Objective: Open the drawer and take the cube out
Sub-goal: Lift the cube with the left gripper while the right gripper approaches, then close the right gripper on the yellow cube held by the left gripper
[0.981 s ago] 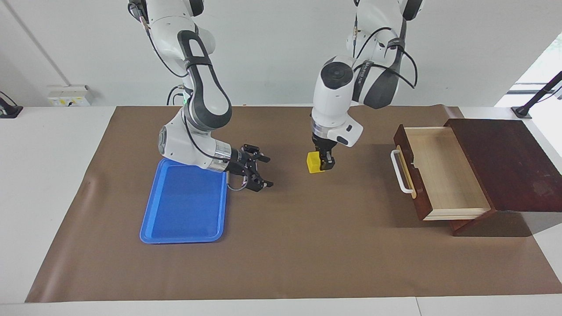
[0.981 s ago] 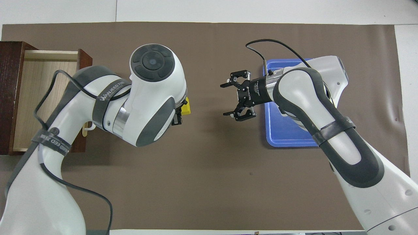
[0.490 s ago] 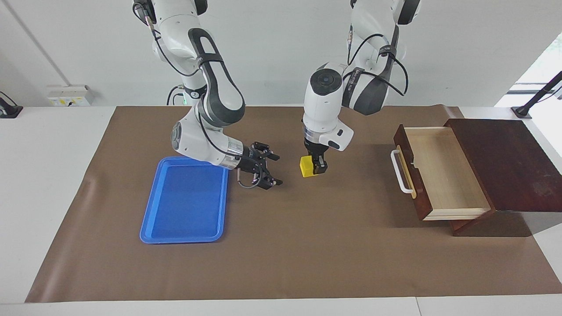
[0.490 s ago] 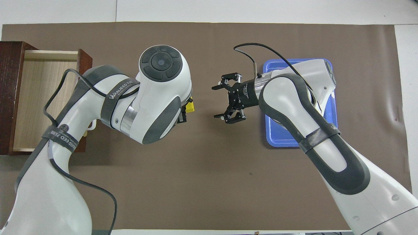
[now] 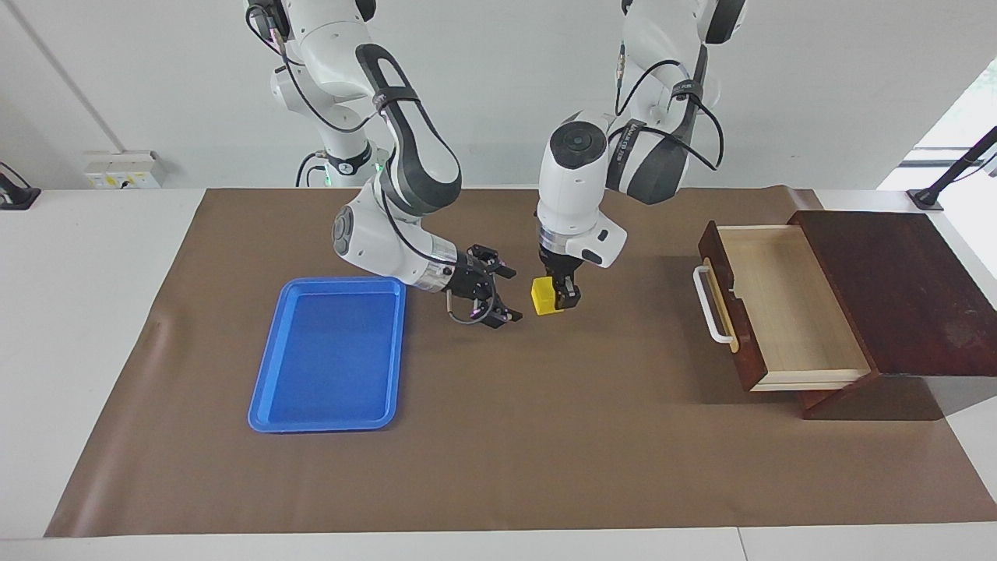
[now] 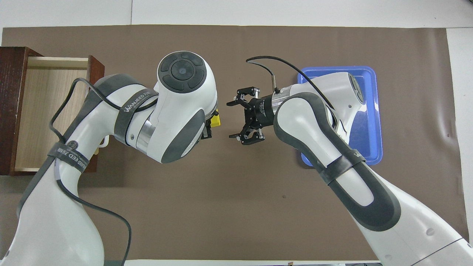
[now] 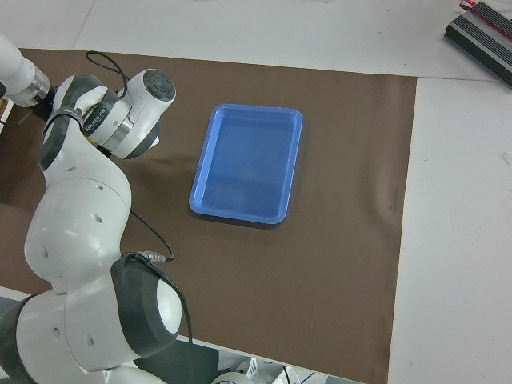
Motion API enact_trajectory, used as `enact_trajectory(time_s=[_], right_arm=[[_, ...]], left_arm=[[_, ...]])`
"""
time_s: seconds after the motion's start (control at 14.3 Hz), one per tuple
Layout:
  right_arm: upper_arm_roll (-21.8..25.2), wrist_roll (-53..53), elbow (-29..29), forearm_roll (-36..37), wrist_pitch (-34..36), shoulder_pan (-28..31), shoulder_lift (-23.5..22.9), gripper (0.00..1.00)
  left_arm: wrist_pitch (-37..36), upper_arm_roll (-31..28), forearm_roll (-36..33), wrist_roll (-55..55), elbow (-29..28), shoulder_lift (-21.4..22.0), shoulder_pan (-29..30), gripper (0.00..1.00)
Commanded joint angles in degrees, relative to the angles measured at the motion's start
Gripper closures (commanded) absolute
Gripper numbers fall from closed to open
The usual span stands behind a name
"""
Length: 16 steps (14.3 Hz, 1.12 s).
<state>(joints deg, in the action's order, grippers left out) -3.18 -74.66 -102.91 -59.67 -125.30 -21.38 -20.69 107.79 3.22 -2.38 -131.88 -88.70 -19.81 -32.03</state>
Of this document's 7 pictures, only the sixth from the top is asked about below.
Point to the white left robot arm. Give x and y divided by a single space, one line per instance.
177 107

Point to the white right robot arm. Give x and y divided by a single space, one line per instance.
369 207

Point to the brown table mat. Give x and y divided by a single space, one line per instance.
236 207

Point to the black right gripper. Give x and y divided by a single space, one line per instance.
260 112

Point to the dark wooden drawer cabinet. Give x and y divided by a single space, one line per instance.
9 111

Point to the yellow cube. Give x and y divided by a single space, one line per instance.
217 121

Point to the blue plastic tray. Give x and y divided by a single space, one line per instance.
369 125

